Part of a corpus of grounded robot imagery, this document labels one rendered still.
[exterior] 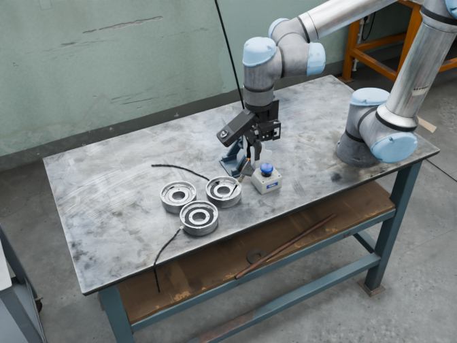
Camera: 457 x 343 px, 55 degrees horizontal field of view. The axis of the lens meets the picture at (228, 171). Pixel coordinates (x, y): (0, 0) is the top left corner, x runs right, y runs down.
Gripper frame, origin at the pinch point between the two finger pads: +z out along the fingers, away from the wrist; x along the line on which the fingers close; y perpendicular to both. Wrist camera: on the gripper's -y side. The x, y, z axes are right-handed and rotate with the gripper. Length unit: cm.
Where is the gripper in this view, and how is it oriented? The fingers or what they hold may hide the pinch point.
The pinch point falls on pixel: (250, 163)
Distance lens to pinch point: 123.3
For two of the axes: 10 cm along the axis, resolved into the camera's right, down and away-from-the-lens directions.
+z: 0.3, 7.6, 6.5
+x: -4.1, -5.8, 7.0
